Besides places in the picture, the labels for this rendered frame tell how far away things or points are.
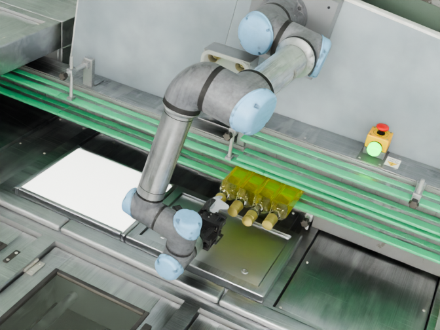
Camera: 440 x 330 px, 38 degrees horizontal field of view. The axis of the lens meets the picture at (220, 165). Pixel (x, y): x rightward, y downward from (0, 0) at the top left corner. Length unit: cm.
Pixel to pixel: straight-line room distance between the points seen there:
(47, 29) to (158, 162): 105
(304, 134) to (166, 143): 67
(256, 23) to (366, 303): 89
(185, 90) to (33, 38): 108
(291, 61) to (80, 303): 88
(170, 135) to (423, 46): 84
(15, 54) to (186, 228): 106
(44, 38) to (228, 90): 120
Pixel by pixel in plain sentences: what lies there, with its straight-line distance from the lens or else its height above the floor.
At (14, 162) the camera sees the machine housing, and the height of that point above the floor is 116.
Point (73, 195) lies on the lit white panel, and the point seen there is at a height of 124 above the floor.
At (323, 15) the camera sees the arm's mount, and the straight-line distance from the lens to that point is 197.
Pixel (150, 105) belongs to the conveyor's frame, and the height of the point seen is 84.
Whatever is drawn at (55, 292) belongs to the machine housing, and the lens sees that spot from 187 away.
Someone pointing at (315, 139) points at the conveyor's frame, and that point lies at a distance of 208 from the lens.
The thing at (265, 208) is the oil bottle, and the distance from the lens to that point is 196.
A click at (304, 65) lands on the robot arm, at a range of 172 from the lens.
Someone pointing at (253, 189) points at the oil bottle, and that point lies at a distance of 199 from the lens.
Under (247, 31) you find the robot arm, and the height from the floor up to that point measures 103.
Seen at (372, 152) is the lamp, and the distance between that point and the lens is 202.
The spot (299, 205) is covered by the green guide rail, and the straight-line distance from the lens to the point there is 207.
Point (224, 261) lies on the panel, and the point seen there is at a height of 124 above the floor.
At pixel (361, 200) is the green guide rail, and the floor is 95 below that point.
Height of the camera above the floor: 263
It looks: 52 degrees down
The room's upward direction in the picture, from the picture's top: 135 degrees counter-clockwise
